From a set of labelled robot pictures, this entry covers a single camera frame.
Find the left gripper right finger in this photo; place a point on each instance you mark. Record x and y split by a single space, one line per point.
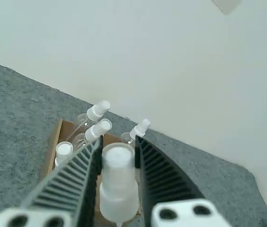
168 184

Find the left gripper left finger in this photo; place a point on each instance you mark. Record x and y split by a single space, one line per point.
67 186

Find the white spray top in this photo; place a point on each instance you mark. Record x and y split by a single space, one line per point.
119 179

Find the clear spray bottle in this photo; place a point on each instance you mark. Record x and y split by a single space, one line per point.
136 132
63 152
93 133
95 113

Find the cardboard box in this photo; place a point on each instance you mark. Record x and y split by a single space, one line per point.
64 132

